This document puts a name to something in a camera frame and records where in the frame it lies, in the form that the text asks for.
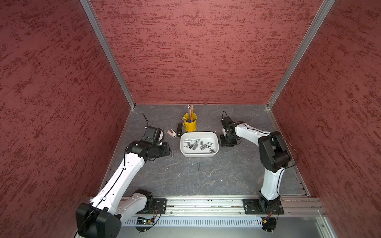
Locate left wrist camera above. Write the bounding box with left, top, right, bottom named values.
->
left=141, top=126, right=164, bottom=145

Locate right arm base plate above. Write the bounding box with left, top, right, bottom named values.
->
left=243, top=198, right=284, bottom=215

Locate white plastic storage box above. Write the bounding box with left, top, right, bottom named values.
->
left=180, top=132, right=219, bottom=158

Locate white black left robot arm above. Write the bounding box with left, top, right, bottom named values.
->
left=75, top=141, right=171, bottom=238

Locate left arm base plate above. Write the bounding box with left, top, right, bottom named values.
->
left=140, top=198, right=167, bottom=215

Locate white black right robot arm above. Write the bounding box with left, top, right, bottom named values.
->
left=220, top=117, right=291, bottom=213

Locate yellow pen holder bucket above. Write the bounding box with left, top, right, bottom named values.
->
left=183, top=113, right=197, bottom=132

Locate aluminium corner post right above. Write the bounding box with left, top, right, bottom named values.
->
left=267, top=0, right=335, bottom=110

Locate aluminium corner post left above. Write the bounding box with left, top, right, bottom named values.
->
left=80, top=0, right=136, bottom=109

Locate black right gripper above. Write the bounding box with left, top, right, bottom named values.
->
left=219, top=132, right=237, bottom=146

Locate aluminium corner post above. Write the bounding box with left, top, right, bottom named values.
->
left=80, top=0, right=136, bottom=109
left=267, top=0, right=335, bottom=110

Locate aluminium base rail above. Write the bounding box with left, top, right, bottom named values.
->
left=164, top=195, right=327, bottom=217

